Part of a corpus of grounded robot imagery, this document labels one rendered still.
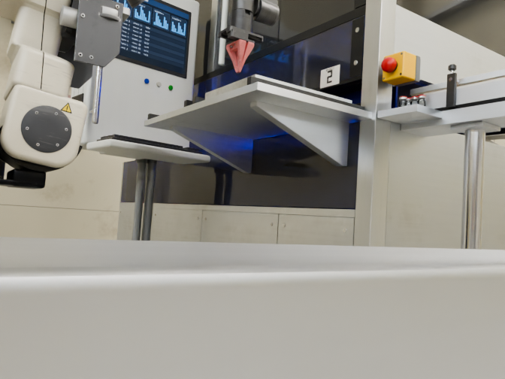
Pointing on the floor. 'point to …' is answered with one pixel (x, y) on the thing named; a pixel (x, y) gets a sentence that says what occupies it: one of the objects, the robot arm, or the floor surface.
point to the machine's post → (374, 126)
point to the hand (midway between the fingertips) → (238, 69)
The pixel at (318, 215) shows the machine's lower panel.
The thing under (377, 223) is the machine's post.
